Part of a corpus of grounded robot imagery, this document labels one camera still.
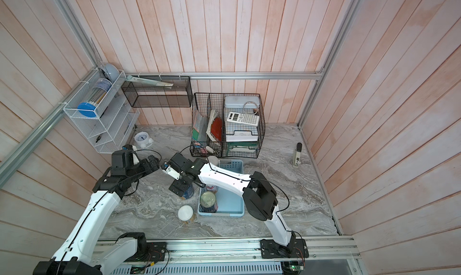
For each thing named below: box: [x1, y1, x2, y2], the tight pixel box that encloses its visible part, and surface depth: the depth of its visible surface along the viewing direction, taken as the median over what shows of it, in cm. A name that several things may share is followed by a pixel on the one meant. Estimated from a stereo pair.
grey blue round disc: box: [104, 63, 120, 83], surface depth 85 cm
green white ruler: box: [125, 75, 175, 89], surface depth 92 cm
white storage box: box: [224, 95, 260, 109], surface depth 103 cm
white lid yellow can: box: [177, 204, 194, 221], surface depth 79 cm
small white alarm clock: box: [133, 131, 154, 149], surface depth 113 cm
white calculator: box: [226, 111, 260, 127], surface depth 95 cm
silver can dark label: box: [198, 190, 219, 214], surface depth 79 cm
